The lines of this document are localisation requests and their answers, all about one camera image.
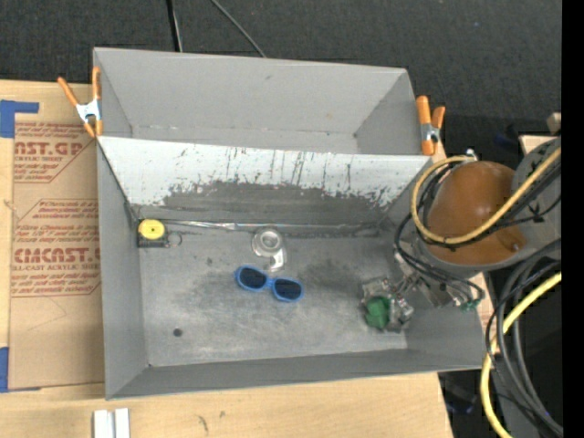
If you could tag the grey metal bin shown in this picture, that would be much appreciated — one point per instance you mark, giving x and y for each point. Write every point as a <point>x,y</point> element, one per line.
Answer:
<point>219,322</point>

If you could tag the clear glass cup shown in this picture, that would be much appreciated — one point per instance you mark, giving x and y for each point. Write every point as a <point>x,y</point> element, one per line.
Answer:
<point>268,242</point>

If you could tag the yellow and black tape measure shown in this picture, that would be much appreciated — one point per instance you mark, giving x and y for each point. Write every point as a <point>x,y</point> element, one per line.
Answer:
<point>150,230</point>

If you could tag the blue sunglasses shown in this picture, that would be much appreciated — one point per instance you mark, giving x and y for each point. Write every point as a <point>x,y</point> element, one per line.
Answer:
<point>286,289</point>

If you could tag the brown cardboard board, red print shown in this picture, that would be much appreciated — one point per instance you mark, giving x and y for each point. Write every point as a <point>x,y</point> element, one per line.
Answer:
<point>55,317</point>

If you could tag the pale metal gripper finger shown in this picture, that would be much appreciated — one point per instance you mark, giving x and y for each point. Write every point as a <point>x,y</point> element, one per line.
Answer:
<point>378,288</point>
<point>400,314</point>

